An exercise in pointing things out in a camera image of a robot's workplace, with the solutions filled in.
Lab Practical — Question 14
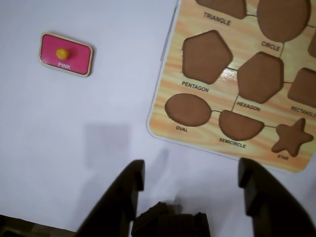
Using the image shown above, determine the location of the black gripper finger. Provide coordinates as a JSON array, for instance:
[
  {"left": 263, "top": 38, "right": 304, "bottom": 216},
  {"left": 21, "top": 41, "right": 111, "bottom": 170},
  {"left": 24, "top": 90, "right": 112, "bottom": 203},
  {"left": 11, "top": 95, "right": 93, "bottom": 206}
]
[
  {"left": 74, "top": 159, "right": 146, "bottom": 237},
  {"left": 237, "top": 157, "right": 316, "bottom": 237}
]

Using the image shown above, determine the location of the pink rectangle piece yellow pin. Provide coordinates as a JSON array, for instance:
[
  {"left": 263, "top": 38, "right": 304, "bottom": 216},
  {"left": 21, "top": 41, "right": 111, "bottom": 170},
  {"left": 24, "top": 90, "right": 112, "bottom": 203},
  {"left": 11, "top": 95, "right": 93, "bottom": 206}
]
[{"left": 38, "top": 31, "right": 95, "bottom": 79}]

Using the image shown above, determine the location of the wooden shapes puzzle board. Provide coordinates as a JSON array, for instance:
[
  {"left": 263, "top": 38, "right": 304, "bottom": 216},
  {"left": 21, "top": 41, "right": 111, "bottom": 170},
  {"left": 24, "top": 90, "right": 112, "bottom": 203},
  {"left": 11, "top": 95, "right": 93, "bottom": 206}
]
[{"left": 147, "top": 0, "right": 316, "bottom": 173}]

